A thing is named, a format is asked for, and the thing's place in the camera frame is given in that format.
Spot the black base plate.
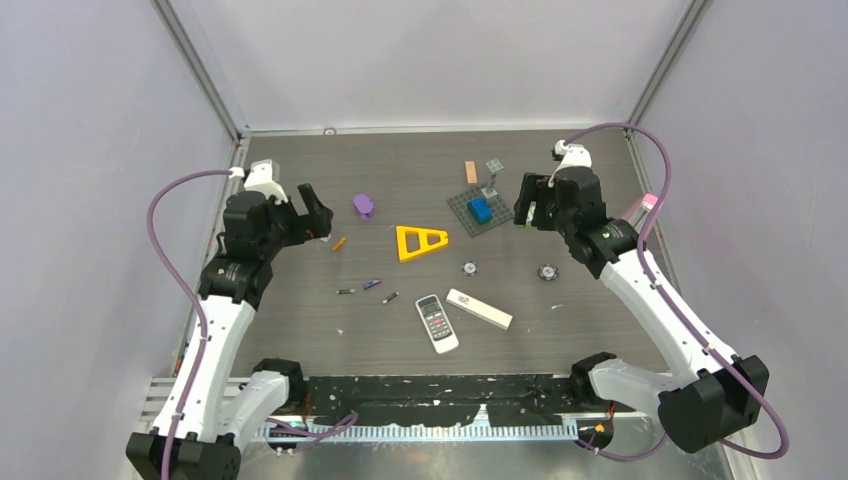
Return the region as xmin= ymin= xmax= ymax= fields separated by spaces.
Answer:
xmin=307 ymin=374 xmax=611 ymax=427

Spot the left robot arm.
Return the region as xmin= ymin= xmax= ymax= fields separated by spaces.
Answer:
xmin=126 ymin=184 xmax=333 ymax=479

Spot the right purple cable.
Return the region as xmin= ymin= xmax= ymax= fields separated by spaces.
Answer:
xmin=561 ymin=123 xmax=791 ymax=461

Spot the purple spool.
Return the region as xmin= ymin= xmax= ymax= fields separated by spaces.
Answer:
xmin=352 ymin=194 xmax=375 ymax=220

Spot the purple cable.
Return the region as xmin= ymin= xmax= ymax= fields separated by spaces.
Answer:
xmin=146 ymin=169 xmax=245 ymax=480
xmin=561 ymin=123 xmax=791 ymax=461

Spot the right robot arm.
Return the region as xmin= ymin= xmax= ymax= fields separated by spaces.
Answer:
xmin=514 ymin=166 xmax=770 ymax=453

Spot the small wooden block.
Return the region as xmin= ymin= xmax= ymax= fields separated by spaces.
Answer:
xmin=464 ymin=161 xmax=478 ymax=186

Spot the poker chip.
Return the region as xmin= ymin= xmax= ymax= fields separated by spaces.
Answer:
xmin=538 ymin=264 xmax=559 ymax=281
xmin=462 ymin=261 xmax=478 ymax=276

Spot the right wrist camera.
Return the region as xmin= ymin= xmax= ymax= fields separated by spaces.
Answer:
xmin=552 ymin=140 xmax=592 ymax=173

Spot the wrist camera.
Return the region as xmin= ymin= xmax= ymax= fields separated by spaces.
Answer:
xmin=243 ymin=159 xmax=289 ymax=205
xmin=552 ymin=140 xmax=592 ymax=173

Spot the pink metronome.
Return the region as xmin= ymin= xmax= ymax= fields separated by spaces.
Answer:
xmin=622 ymin=194 xmax=658 ymax=227

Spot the orange small cylinder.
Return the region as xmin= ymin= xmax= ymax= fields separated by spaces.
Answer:
xmin=332 ymin=237 xmax=347 ymax=252

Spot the green monster toy cube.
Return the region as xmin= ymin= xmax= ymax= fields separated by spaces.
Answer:
xmin=524 ymin=202 xmax=536 ymax=228

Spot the yellow triangular frame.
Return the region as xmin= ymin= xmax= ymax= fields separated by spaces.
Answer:
xmin=395 ymin=225 xmax=449 ymax=263

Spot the grey lego post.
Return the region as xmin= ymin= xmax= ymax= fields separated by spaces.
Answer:
xmin=481 ymin=159 xmax=503 ymax=199

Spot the blue lego brick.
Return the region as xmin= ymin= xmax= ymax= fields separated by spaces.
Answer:
xmin=467 ymin=197 xmax=493 ymax=225

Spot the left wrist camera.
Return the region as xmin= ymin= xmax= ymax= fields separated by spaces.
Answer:
xmin=243 ymin=159 xmax=289 ymax=205

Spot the poker chip right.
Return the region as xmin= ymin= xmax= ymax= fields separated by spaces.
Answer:
xmin=538 ymin=264 xmax=559 ymax=281

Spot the poker chip left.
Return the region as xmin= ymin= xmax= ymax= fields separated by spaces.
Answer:
xmin=462 ymin=261 xmax=478 ymax=276

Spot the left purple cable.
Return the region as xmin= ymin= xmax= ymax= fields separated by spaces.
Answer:
xmin=146 ymin=169 xmax=245 ymax=480

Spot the white remote battery cover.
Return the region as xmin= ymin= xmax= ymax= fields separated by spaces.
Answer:
xmin=446 ymin=289 xmax=513 ymax=330

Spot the black battery right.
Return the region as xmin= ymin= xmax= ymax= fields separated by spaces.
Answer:
xmin=382 ymin=291 xmax=399 ymax=305

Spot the white remote control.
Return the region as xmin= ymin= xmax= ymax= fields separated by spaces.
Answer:
xmin=415 ymin=295 xmax=459 ymax=355

